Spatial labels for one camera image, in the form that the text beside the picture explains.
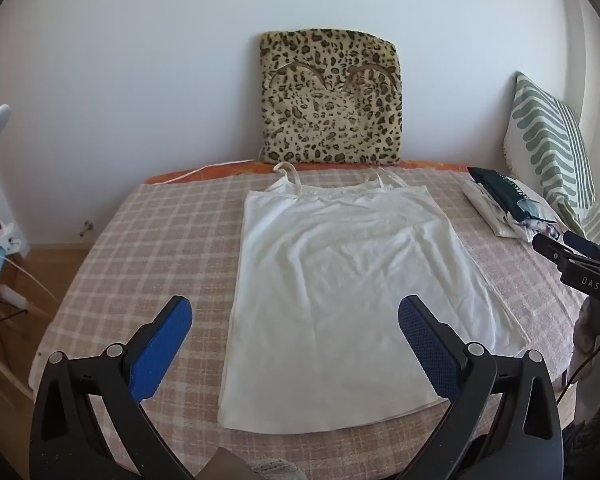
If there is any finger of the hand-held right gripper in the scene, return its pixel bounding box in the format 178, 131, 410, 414
532, 235, 600, 275
562, 231, 600, 263

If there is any white cord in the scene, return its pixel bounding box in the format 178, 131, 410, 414
167, 159, 258, 185

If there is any green striped pillow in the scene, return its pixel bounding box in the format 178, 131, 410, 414
502, 71, 598, 238

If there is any white camisole top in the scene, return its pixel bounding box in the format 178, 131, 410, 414
217, 162, 529, 433

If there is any orange bed sheet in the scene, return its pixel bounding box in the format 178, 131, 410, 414
145, 157, 518, 187

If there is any leopard print cushion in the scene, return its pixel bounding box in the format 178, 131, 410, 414
258, 30, 403, 167

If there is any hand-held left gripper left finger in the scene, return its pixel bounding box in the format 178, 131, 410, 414
28, 296, 193, 480

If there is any white lamp cable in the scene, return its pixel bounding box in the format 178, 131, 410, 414
7, 255, 61, 311

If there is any white power strip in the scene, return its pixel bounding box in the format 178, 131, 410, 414
0, 284, 31, 311

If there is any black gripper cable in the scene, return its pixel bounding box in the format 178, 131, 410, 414
555, 327, 600, 403

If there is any patterned folded cloth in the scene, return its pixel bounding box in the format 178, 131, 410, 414
510, 197, 563, 243

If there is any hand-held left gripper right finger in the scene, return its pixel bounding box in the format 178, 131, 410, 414
397, 295, 565, 480

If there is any white folded cloth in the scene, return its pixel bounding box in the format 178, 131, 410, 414
461, 180, 518, 238

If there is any person's right hand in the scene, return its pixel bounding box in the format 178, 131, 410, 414
575, 302, 600, 361

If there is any pink checked blanket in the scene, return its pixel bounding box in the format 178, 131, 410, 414
27, 166, 588, 480

